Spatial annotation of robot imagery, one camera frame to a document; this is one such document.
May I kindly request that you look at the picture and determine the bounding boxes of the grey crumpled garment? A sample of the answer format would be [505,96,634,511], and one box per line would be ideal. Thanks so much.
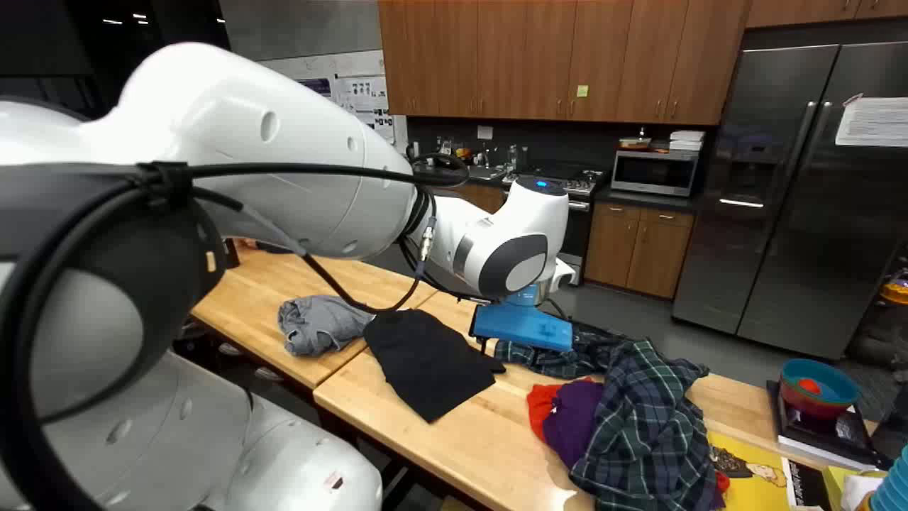
[274,293,376,360]

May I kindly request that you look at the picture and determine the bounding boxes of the green blue checked shirt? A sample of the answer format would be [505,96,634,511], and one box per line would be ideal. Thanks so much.
[500,322,725,511]

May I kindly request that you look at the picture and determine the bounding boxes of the black folded garment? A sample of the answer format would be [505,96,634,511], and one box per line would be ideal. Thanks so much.
[363,307,508,425]

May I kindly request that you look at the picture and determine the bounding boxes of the red orange garment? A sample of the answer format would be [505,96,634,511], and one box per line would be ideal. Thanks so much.
[525,381,569,442]

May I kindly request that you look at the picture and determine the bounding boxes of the stack of blue cups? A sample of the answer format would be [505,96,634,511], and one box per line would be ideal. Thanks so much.
[867,442,908,511]

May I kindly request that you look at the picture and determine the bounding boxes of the yellow box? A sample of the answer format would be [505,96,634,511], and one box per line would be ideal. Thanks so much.
[703,429,799,511]

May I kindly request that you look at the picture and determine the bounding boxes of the silver microwave oven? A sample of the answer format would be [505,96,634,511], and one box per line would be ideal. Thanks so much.
[606,148,703,201]

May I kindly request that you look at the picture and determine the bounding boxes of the stainless steel refrigerator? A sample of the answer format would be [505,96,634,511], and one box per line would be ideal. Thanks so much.
[670,39,908,364]

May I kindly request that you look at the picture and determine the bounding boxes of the white wall poster board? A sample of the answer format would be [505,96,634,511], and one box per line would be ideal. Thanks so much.
[267,49,412,157]

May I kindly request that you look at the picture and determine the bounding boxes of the teal bowl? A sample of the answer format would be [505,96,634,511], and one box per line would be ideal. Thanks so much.
[776,358,864,411]

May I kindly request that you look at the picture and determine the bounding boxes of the wooden wall cabinets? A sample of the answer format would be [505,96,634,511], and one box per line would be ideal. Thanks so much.
[376,0,752,127]

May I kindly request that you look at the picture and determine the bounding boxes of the stack of white plates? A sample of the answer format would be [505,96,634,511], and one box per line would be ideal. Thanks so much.
[666,127,710,157]

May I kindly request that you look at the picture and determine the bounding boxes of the purple shirt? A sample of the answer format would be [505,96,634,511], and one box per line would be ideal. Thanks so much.
[538,378,609,468]

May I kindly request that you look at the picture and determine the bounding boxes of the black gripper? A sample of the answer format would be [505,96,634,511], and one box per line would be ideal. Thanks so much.
[490,339,568,374]

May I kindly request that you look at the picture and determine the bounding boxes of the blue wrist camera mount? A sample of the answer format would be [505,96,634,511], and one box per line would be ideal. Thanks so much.
[467,280,578,358]

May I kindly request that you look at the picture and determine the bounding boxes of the wooden cabinet over refrigerator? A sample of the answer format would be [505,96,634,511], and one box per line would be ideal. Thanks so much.
[744,0,908,32]

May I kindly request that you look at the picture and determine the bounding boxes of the white paper sheet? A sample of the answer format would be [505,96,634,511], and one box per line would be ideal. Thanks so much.
[832,92,908,151]

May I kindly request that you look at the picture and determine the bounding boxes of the built-in kitchen oven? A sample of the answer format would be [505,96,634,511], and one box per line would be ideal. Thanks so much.
[562,170,609,258]

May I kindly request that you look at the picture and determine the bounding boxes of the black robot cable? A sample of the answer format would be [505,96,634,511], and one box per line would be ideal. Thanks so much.
[0,158,476,511]

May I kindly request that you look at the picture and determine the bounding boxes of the narrow wooden base cabinet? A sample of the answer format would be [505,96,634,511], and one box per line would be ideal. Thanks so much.
[582,195,695,303]

